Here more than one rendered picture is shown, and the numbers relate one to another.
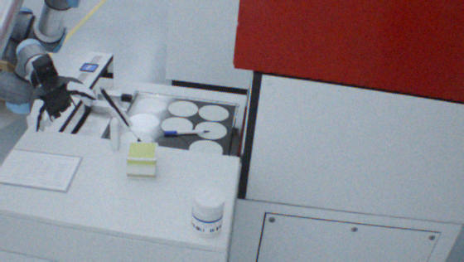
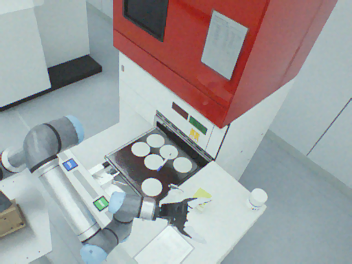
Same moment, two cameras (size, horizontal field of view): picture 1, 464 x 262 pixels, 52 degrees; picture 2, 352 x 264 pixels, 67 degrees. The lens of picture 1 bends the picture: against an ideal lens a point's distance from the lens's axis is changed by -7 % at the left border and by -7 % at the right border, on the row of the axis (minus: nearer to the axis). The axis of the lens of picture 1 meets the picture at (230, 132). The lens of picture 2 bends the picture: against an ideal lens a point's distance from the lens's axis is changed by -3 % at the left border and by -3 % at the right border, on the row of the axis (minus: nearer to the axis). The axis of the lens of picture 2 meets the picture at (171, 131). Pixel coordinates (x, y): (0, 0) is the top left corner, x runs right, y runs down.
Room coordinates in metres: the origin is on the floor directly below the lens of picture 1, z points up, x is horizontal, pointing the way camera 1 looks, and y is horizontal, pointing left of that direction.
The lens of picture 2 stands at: (0.80, 0.84, 2.07)
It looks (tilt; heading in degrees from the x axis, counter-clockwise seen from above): 47 degrees down; 306
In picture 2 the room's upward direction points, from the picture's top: 11 degrees clockwise
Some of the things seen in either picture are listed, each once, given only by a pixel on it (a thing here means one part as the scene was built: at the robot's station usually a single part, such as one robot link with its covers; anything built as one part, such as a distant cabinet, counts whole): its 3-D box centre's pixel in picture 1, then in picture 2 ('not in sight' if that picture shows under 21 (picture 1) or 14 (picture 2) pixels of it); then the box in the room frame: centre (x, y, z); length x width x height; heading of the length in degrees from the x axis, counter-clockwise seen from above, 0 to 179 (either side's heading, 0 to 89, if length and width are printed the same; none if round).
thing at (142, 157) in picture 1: (142, 161); (200, 200); (1.02, 0.21, 1.00); 0.07 x 0.07 x 0.07; 6
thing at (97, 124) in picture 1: (96, 126); (114, 195); (1.35, 0.43, 0.87); 0.36 x 0.08 x 0.03; 177
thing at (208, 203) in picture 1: (207, 212); (256, 200); (0.84, 0.03, 1.01); 0.07 x 0.07 x 0.10
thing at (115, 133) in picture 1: (121, 127); (174, 192); (1.11, 0.29, 1.03); 0.06 x 0.04 x 0.13; 87
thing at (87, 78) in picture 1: (76, 104); (86, 192); (1.43, 0.53, 0.89); 0.55 x 0.09 x 0.14; 177
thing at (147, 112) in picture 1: (176, 126); (153, 161); (1.35, 0.17, 0.90); 0.34 x 0.34 x 0.01; 87
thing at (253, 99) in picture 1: (255, 73); (163, 107); (1.53, -0.06, 1.02); 0.82 x 0.03 x 0.40; 177
